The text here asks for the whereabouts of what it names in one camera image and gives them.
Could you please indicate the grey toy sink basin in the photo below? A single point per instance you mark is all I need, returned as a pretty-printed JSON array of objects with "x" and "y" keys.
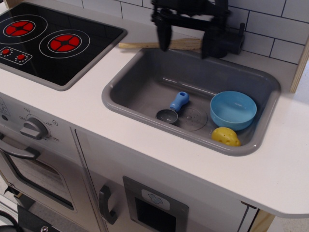
[{"x": 152, "y": 79}]

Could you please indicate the light blue plastic bowl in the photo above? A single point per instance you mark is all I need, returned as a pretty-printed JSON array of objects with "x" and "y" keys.
[{"x": 233, "y": 110}]

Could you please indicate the wooden spatula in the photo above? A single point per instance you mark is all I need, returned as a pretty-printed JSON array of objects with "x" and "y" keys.
[{"x": 179, "y": 44}]

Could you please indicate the grey oven knob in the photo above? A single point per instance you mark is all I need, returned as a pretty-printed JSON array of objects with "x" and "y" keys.
[{"x": 34, "y": 129}]

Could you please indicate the yellow toy cheese wedge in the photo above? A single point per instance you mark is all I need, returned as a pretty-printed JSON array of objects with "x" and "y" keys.
[{"x": 225, "y": 136}]

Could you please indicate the black toy faucet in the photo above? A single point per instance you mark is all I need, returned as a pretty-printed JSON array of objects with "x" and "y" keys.
[{"x": 232, "y": 42}]

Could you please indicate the grey dispenser panel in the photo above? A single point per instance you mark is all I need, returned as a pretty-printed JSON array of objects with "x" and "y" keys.
[{"x": 154, "y": 210}]

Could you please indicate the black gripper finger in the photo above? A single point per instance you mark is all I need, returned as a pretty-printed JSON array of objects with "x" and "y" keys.
[
  {"x": 211, "y": 43},
  {"x": 164, "y": 33}
]

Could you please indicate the grey oven door handle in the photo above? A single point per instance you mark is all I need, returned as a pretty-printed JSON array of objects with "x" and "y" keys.
[{"x": 27, "y": 153}]

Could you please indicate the grey cabinet door handle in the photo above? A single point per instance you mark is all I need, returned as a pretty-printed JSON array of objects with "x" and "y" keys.
[{"x": 103, "y": 198}]

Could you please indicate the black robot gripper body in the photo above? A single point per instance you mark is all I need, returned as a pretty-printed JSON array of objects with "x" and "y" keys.
[{"x": 191, "y": 14}]

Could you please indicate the toy oven door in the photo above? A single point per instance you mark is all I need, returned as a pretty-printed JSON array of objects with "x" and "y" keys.
[{"x": 36, "y": 179}]

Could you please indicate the black toy stovetop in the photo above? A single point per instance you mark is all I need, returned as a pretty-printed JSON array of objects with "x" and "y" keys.
[{"x": 51, "y": 47}]

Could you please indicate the blue handled grey spoon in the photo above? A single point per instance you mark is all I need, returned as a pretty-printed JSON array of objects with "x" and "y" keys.
[{"x": 171, "y": 115}]

